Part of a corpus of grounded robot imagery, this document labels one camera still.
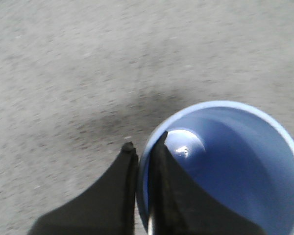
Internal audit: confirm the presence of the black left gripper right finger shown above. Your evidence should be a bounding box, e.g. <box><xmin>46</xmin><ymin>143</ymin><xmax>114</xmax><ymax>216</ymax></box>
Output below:
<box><xmin>148</xmin><ymin>132</ymin><xmax>266</xmax><ymax>235</ymax></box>

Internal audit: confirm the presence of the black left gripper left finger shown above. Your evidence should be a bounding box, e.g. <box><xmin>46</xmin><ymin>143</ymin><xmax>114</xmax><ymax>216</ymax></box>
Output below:
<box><xmin>28</xmin><ymin>142</ymin><xmax>138</xmax><ymax>235</ymax></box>

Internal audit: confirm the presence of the blue plastic cup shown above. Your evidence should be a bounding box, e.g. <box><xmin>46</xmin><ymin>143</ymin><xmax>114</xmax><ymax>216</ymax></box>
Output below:
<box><xmin>137</xmin><ymin>100</ymin><xmax>294</xmax><ymax>235</ymax></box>

